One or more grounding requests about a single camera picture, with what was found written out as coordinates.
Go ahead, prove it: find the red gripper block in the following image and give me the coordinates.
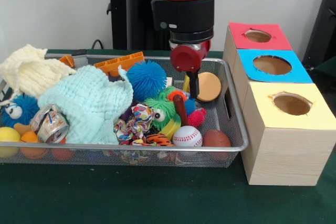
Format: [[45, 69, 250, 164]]
[[170, 40, 212, 99]]

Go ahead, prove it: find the toy hamburger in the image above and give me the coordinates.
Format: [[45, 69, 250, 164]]
[[195, 72, 223, 103]]

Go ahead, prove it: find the orange tiger striped plush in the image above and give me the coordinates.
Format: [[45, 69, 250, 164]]
[[143, 133, 175, 147]]

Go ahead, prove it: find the mint green muslin cloth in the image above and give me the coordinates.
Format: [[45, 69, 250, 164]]
[[38, 64, 134, 145]]

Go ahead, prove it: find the cream muslin cloth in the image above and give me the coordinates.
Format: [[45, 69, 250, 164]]
[[0, 44, 77, 105]]

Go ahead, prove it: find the wooden box with three holes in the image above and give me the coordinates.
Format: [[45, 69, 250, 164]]
[[222, 22, 336, 187]]

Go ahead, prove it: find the green spiky toy with eyes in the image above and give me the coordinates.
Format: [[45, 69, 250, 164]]
[[144, 87, 182, 137]]

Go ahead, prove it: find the plain blue spiky ball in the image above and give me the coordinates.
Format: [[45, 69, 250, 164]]
[[126, 60, 168, 95]]

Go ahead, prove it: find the white toy baseball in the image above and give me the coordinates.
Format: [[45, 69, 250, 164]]
[[172, 125, 203, 147]]

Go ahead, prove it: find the brown toy football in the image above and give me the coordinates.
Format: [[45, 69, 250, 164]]
[[202, 129, 232, 148]]

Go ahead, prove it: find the multicolour patterned cloth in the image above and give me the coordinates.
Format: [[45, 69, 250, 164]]
[[113, 103, 155, 146]]

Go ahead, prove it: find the dark green side table cloth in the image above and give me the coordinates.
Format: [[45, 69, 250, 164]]
[[314, 56, 336, 78]]

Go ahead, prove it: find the black flat monitor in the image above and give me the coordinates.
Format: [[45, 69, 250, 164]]
[[301, 0, 336, 65]]

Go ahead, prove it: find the crushed silver drink can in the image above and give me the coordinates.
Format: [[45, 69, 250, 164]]
[[30, 104, 71, 144]]

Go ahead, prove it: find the blue spiky ball with eyes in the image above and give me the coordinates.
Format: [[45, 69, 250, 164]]
[[1, 93, 40, 128]]

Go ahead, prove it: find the yellow smooth ball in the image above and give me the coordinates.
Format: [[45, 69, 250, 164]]
[[0, 126, 22, 158]]

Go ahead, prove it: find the wire mesh bin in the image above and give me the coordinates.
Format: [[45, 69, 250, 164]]
[[0, 54, 249, 168]]

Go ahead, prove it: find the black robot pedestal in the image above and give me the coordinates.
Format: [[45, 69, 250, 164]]
[[106, 0, 171, 51]]

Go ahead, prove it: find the black cable loop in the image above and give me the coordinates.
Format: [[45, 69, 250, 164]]
[[90, 39, 106, 50]]

